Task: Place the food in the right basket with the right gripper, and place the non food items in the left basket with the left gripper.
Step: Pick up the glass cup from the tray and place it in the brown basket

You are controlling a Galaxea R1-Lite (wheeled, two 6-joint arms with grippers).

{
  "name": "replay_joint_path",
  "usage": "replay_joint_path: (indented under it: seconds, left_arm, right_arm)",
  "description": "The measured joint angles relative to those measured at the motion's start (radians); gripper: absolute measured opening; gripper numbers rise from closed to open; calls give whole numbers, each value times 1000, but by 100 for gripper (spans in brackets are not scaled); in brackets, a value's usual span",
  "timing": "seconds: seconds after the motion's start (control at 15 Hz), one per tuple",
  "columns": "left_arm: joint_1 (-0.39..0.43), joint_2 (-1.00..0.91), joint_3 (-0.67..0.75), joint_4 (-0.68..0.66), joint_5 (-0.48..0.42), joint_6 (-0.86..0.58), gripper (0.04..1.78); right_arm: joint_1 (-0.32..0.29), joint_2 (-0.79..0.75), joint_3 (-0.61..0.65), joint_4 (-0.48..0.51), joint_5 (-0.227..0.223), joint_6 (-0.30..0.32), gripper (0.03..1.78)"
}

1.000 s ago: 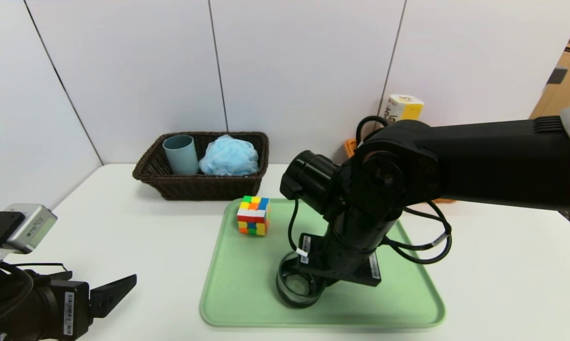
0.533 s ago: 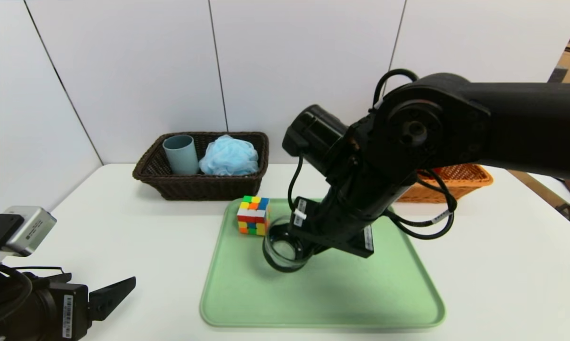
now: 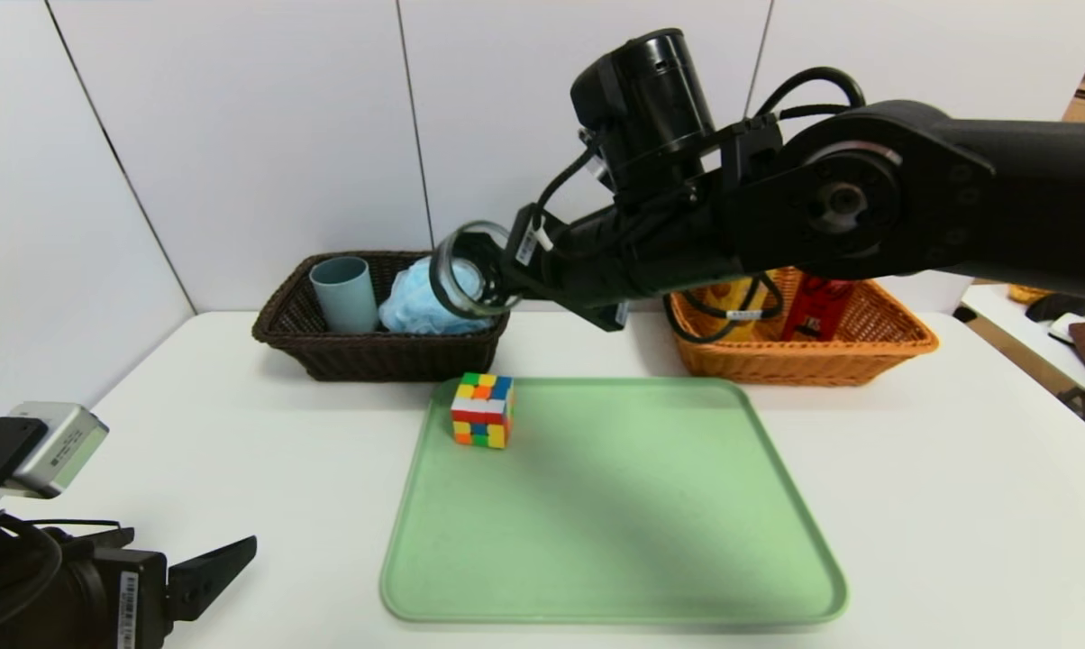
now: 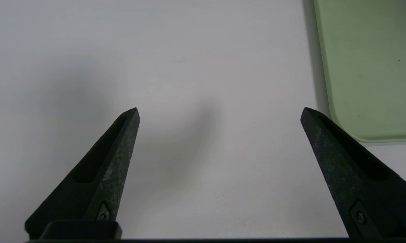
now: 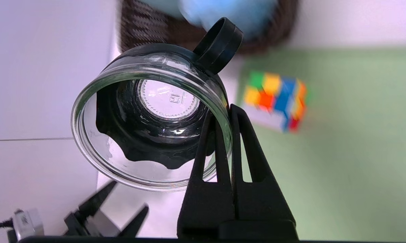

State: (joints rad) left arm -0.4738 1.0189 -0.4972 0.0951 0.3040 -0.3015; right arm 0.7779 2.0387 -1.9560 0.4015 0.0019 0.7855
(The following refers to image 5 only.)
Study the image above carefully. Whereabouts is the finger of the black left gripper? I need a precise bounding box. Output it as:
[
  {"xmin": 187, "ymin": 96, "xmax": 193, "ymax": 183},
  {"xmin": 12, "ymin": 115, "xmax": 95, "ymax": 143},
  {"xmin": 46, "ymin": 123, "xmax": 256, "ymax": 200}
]
[
  {"xmin": 64, "ymin": 180, "xmax": 118, "ymax": 237},
  {"xmin": 118, "ymin": 204, "xmax": 150, "ymax": 237}
]

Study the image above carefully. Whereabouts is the blue-grey plastic cup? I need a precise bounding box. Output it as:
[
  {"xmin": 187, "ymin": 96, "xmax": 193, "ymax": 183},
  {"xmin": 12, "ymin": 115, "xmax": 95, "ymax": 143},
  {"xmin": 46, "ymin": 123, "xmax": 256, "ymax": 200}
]
[{"xmin": 139, "ymin": 0, "xmax": 185, "ymax": 17}]

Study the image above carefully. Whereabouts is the light blue bath pouf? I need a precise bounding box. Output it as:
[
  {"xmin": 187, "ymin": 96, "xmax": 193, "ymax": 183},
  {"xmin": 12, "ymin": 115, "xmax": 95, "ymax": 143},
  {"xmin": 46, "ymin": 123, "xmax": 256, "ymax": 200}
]
[{"xmin": 179, "ymin": 0, "xmax": 278, "ymax": 38}]

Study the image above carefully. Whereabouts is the light green plastic tray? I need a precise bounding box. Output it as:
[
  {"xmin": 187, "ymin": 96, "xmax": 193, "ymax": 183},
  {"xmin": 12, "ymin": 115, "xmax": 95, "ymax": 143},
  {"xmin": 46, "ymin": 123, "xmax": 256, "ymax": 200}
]
[{"xmin": 236, "ymin": 47, "xmax": 406, "ymax": 242}]

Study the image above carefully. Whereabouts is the dark brown wicker basket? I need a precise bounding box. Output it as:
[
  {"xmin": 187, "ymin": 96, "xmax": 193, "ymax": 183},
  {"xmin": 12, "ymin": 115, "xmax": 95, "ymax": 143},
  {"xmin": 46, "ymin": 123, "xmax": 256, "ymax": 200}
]
[{"xmin": 118, "ymin": 0, "xmax": 299, "ymax": 56}]

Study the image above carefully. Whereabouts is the glass mug with black handle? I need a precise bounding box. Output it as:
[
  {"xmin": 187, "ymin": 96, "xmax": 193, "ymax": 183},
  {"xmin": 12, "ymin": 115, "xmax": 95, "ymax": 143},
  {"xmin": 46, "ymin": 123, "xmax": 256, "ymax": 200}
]
[{"xmin": 70, "ymin": 17, "xmax": 244, "ymax": 192}]

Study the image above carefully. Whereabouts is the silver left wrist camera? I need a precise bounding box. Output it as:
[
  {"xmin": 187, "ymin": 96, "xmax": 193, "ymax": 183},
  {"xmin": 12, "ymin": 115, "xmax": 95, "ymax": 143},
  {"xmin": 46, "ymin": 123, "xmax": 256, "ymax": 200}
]
[{"xmin": 12, "ymin": 208, "xmax": 45, "ymax": 241}]

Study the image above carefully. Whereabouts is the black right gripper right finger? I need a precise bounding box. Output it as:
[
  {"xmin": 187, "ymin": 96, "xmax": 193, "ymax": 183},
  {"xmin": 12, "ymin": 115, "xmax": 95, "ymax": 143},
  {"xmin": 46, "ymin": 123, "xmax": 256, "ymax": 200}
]
[{"xmin": 229, "ymin": 104, "xmax": 298, "ymax": 241}]

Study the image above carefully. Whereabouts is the multicoloured puzzle cube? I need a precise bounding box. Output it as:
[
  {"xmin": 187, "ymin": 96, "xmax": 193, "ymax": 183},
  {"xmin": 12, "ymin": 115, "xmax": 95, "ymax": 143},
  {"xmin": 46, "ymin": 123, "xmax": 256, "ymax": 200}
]
[{"xmin": 242, "ymin": 70, "xmax": 308, "ymax": 133}]

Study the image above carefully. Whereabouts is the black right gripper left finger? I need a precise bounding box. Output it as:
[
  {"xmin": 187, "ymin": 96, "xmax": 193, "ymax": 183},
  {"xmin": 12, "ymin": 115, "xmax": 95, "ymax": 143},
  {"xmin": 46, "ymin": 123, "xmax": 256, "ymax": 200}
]
[{"xmin": 177, "ymin": 109, "xmax": 236, "ymax": 239}]

